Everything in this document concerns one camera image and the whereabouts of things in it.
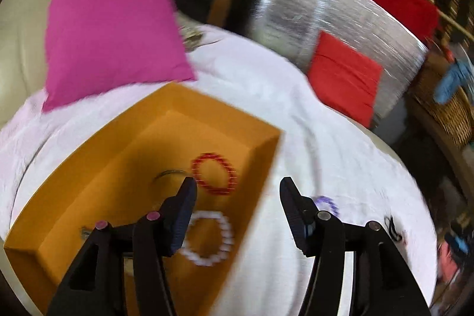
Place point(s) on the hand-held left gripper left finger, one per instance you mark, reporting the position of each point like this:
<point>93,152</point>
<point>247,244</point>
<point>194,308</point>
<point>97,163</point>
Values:
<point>182,221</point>

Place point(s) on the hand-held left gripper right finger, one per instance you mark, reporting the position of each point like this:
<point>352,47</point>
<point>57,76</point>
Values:
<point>297,223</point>

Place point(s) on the orange cardboard box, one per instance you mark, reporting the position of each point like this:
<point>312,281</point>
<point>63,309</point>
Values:
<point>129,153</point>

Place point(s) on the thin metal bangle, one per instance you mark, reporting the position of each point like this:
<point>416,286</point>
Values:
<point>168,173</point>

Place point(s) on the silver metal watch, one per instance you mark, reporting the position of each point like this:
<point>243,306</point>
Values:
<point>86,231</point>

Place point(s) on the white blanket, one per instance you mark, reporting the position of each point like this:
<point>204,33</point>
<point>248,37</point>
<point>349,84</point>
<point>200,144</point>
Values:
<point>259,79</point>

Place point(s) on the red cushion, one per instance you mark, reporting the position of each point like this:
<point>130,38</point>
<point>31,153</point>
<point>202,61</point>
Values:
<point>344,79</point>

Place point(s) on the grey patterned fabric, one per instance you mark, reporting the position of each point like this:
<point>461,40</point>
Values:
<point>190,38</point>

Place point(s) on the wicker basket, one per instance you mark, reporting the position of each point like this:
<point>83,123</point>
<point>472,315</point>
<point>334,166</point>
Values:
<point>451,116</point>

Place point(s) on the pink cushion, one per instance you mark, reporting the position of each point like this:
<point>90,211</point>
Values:
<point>111,34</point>

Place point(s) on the blue cloth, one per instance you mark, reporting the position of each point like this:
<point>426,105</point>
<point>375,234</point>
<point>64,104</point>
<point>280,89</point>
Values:
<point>450,82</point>

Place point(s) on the beige sofa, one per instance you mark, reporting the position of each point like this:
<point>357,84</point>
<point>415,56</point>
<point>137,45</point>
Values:
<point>22,42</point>

